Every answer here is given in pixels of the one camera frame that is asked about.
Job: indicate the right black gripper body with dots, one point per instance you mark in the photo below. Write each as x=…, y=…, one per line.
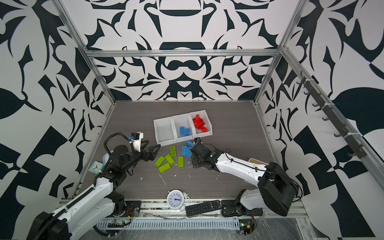
x=197, y=163

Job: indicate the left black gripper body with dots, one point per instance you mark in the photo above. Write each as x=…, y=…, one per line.
x=133, y=157

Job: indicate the red brick bottom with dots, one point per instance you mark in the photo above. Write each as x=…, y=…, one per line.
x=200, y=125

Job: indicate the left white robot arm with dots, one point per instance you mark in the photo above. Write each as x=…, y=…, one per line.
x=100, y=199

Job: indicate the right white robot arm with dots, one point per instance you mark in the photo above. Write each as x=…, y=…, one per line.
x=275, y=189

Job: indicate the blue brick pair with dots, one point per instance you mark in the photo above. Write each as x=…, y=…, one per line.
x=186, y=149

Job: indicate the green brick right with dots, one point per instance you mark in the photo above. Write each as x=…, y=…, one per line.
x=180, y=162

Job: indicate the green brick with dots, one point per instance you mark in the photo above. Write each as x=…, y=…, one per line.
x=173, y=152
x=180, y=162
x=164, y=168
x=170, y=159
x=160, y=161

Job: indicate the small green square clock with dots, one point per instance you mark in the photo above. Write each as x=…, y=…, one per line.
x=96, y=167

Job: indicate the green brick upper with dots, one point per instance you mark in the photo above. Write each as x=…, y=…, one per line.
x=173, y=152

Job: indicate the right white bin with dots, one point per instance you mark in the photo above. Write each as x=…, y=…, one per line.
x=198, y=133

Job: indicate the white bin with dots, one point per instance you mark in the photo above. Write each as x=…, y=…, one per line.
x=198, y=133
x=165, y=132
x=183, y=120

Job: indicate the green brick middle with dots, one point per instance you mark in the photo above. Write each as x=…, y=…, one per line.
x=170, y=159

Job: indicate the middle white bin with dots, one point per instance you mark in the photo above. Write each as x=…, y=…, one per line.
x=183, y=120

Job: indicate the green brick lower left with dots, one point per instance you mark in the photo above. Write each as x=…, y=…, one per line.
x=164, y=168

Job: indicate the green brick far left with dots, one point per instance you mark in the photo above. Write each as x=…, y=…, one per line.
x=160, y=161

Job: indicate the left white bin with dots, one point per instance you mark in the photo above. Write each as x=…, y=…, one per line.
x=165, y=132

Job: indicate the white analog clock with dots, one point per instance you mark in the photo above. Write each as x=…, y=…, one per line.
x=176, y=200

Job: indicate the black remote control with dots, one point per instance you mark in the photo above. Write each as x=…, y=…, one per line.
x=202, y=208

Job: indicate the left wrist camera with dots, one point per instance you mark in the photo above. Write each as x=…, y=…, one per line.
x=135, y=140

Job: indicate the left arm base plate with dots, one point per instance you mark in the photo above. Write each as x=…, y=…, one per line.
x=131, y=208

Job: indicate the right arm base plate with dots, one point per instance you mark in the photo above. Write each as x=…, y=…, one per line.
x=231, y=208

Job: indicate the white cable duct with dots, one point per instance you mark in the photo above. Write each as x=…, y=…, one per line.
x=176, y=224

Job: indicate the wall hook rail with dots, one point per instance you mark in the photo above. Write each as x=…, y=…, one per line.
x=355, y=141

